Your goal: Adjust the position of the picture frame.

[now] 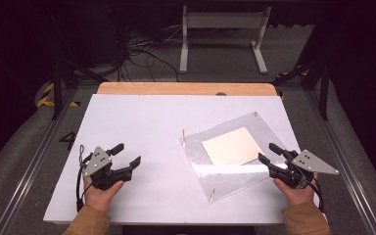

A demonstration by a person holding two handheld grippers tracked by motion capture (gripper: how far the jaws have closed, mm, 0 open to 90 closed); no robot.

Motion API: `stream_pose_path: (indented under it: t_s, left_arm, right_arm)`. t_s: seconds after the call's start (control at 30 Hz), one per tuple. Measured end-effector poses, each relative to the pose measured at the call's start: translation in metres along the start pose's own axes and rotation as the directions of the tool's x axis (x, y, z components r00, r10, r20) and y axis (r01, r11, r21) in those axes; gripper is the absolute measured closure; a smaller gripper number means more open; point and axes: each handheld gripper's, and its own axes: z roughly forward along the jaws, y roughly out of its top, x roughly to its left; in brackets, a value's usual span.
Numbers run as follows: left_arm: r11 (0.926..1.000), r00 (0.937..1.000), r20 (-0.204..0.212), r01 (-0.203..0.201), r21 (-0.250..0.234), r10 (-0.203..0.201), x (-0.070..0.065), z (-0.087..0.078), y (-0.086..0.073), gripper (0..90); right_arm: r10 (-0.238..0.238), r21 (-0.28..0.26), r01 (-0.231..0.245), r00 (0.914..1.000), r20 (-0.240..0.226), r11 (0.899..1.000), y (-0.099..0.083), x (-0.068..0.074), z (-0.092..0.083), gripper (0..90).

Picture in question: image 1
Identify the white paper sheet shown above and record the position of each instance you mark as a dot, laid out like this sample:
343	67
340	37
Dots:
150	120

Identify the aluminium rail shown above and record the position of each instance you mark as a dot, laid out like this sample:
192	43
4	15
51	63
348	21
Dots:
342	153
29	173

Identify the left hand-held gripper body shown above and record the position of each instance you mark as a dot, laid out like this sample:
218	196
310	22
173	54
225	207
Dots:
98	163

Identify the white metal stand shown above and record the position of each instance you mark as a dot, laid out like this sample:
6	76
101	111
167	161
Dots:
223	20

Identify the wooden table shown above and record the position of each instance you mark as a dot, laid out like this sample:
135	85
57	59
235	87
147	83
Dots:
176	88

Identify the pale square sheet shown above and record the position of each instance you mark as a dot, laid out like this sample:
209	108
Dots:
231	147

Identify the person's left hand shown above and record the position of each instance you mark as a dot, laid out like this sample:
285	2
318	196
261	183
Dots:
101	197

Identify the black stand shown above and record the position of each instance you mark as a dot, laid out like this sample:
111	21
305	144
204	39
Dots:
57	91
323	94

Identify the clear acrylic panel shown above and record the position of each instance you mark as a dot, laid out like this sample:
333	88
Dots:
192	148

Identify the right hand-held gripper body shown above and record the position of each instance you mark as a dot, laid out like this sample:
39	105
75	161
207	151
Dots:
310	163

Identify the person's right hand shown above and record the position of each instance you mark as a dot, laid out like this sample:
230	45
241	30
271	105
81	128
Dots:
298	196

